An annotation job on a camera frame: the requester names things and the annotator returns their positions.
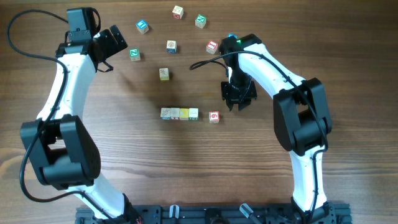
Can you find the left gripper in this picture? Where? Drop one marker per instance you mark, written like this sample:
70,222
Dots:
109,38

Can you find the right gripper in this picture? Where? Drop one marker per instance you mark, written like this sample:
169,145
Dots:
232,99

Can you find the red A block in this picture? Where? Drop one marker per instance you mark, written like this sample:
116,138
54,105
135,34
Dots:
193,113

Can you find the yellow top block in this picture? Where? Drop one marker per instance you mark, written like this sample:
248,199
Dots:
184,114

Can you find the plain block red-blue side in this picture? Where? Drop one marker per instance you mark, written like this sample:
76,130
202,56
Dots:
175,113

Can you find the plain block blue P side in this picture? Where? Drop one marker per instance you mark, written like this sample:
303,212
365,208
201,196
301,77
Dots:
165,113

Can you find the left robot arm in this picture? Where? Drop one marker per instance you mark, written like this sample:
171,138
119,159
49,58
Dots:
58,146

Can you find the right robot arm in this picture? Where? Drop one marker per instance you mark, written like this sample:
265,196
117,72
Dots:
301,115

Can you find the green Z block left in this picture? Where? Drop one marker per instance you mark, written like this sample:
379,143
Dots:
134,54

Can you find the green z block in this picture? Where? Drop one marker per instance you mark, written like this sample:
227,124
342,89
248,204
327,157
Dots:
200,21
134,54

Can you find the blue 1 block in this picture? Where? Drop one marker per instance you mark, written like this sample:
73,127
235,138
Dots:
142,26

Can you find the red I block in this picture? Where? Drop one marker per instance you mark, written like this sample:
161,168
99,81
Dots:
212,47

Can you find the plain block yellow side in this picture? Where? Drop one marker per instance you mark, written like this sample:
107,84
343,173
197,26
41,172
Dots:
164,74

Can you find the blue H block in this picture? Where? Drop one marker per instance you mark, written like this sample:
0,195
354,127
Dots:
232,35

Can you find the red-sided plain top block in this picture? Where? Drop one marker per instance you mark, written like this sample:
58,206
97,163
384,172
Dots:
177,12

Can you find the green Z block upper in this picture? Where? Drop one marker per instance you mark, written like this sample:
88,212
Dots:
200,21

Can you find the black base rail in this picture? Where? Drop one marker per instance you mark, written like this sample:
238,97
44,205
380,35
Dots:
273,213

